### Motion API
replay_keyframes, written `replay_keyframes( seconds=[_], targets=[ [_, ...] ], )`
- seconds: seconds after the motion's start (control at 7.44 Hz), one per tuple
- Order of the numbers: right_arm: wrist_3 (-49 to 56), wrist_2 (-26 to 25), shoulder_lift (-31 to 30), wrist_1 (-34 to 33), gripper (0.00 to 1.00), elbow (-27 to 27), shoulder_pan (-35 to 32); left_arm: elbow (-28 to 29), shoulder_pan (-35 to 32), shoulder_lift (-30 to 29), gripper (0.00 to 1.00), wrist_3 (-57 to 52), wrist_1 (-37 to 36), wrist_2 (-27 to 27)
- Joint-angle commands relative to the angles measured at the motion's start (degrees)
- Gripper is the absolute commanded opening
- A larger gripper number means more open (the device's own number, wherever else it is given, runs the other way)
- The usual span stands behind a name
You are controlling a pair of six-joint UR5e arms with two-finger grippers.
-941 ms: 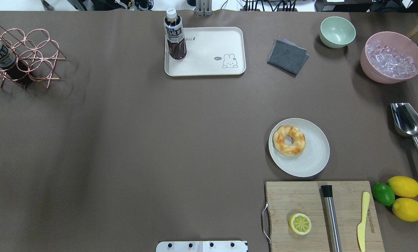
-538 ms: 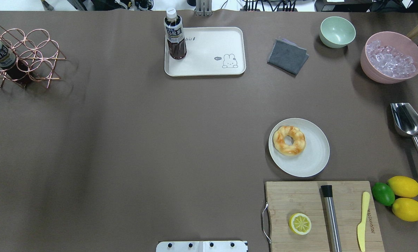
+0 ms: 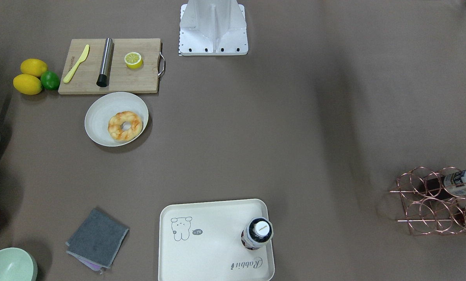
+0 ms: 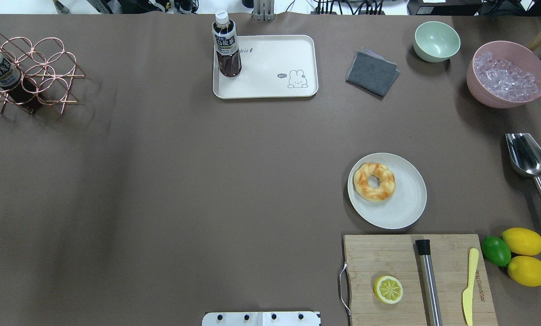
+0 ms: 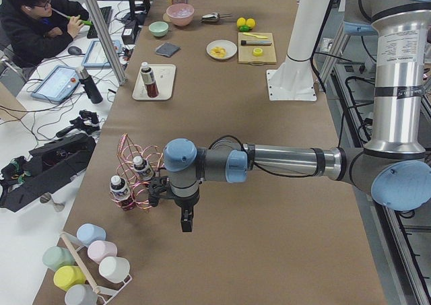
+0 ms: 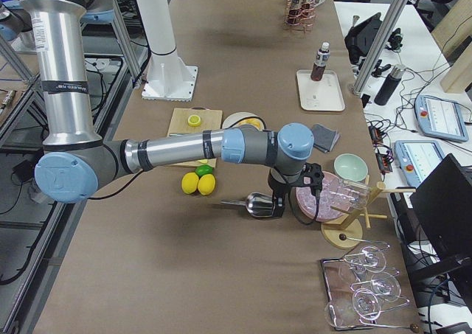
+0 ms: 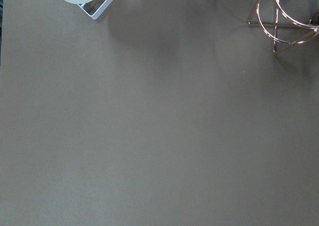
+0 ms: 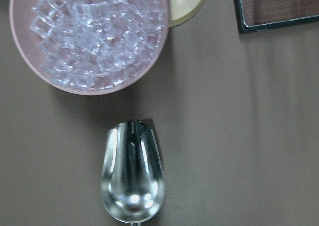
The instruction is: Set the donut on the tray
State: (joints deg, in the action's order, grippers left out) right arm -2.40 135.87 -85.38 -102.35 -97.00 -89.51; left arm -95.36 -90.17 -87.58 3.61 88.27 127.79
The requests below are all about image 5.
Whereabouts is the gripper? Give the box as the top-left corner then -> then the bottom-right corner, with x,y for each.
175,197 -> 197,232

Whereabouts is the white plate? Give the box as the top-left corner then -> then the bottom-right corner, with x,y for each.
206,40 -> 237,60

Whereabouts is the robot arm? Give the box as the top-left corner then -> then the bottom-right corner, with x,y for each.
164,0 -> 430,232

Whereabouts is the cream rabbit tray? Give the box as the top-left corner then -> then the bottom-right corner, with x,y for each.
132,64 -> 176,101

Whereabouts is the dark drink bottle on tray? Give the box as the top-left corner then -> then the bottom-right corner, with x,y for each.
140,61 -> 159,98

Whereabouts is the twisted glazed donut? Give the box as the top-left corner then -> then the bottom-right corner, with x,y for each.
209,46 -> 226,59

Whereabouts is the bottle in rack upper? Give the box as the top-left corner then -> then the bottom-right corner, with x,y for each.
133,156 -> 155,182

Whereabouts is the bottle in rack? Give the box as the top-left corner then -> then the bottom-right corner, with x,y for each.
110,175 -> 136,211
133,156 -> 155,182

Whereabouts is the bottle in rack lower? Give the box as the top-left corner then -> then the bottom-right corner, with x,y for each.
110,175 -> 136,211

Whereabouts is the white cup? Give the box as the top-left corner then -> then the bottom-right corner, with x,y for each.
98,256 -> 130,283

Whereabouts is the pink cup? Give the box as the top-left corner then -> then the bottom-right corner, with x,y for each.
87,240 -> 118,264

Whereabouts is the blue cup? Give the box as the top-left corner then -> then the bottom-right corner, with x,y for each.
76,223 -> 106,246

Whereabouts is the white cup rack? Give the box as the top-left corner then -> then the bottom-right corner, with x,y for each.
59,231 -> 133,304

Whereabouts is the grey cup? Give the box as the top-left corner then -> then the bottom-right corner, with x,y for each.
65,284 -> 98,305

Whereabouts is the yellow cup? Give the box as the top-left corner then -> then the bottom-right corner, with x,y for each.
53,265 -> 86,292

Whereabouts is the mint cup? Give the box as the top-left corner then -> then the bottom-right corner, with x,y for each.
42,246 -> 75,272

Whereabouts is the black equipment case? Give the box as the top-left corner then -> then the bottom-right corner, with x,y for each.
1,133 -> 96,212

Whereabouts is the black thermos bottle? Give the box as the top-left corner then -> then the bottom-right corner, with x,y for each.
75,65 -> 103,104

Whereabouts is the grey folded cloth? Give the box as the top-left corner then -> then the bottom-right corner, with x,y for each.
155,42 -> 180,57

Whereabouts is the wooden cutting board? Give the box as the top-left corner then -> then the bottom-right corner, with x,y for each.
238,32 -> 277,65

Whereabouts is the half lemon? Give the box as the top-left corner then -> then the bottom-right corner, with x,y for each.
253,48 -> 263,57

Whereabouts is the steel cylinder black cap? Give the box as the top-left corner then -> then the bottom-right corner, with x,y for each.
240,40 -> 273,46

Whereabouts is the teach pendant far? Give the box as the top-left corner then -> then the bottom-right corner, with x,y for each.
81,40 -> 110,69

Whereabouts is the teach pendant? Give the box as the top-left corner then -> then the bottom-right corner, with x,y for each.
31,65 -> 79,103
81,40 -> 110,69

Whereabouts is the teach pendant near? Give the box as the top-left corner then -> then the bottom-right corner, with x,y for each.
31,65 -> 79,103

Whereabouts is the mint green bowl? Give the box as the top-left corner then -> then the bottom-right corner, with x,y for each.
148,21 -> 169,38

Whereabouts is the yellow plastic knife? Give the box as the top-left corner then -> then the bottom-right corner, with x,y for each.
242,32 -> 268,39

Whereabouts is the green lime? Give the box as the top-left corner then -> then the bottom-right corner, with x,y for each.
239,25 -> 250,32

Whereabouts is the metal ice scoop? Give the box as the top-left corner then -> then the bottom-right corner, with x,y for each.
201,12 -> 232,24

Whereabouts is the yellow lemon upper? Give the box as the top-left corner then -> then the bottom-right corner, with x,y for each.
236,17 -> 246,28

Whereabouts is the yellow lemon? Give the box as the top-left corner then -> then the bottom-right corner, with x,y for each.
236,17 -> 246,28
246,18 -> 256,29

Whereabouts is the pink bowl with ice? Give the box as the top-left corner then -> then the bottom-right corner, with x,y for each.
166,3 -> 195,27

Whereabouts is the computer mouse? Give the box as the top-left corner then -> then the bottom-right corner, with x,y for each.
67,46 -> 82,56

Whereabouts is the yellow lemon lower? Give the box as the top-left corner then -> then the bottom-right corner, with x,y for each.
246,18 -> 256,29

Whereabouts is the black keyboard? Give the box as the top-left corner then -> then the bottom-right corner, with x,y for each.
86,5 -> 114,39

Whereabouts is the seated person in black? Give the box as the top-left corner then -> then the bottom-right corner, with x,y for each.
1,0 -> 90,69

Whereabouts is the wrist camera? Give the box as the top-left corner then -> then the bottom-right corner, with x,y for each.
147,176 -> 174,207

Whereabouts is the copper wire bottle rack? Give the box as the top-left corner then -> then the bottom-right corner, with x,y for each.
115,133 -> 164,211

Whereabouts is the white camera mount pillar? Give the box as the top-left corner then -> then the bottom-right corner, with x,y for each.
267,0 -> 331,102

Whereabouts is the aluminium frame post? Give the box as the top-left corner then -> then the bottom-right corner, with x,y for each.
84,0 -> 127,86

